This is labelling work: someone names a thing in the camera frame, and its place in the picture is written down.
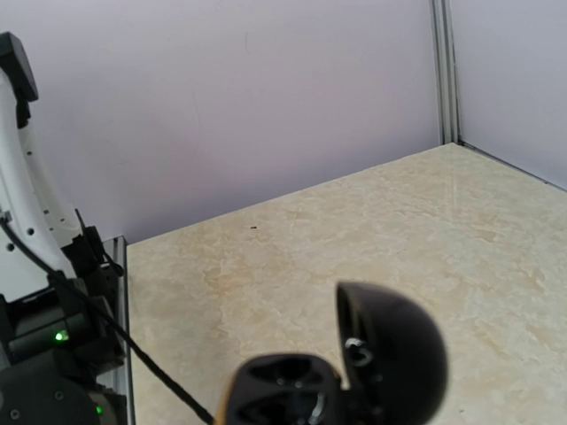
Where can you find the black earbud charging case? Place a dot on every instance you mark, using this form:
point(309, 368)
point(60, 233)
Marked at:
point(395, 369)

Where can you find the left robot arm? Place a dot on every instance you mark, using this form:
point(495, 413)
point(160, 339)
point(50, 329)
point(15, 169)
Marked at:
point(61, 339)

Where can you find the front aluminium rail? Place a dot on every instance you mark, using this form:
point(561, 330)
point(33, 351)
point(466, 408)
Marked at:
point(120, 379)

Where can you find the right aluminium frame post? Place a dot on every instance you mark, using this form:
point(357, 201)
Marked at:
point(443, 43)

